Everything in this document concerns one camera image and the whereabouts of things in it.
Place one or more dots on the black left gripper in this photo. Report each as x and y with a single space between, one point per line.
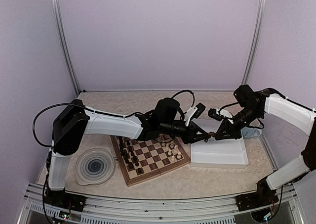
192 134

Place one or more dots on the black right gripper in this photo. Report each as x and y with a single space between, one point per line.
226 125

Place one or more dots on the white plastic tray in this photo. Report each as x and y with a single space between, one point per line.
228 153

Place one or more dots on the wooden chess board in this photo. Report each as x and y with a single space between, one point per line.
149 161

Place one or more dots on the dark piece board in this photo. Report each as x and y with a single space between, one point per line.
121 142

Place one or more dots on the dark chess piece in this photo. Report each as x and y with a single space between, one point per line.
122 148

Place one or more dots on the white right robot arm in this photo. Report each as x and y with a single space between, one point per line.
296 123

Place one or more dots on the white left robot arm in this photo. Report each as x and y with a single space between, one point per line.
77 120

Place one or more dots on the white chess pieces row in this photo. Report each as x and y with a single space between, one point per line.
168 151

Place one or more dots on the light blue mug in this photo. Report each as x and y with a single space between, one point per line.
249 133

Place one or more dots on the collapsible silicone bowl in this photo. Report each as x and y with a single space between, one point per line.
94 166

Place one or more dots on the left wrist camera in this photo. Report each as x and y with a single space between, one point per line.
194 112

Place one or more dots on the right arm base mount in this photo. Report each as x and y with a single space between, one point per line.
263 196

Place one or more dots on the right aluminium frame post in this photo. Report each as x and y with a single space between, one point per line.
254 41

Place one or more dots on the aluminium frame post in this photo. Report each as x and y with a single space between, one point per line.
64 46
254 41

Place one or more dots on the front aluminium rail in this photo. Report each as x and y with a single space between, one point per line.
110 210

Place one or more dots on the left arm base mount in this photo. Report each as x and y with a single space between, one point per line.
64 200

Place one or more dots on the left aluminium frame post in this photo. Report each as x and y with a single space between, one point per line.
64 46

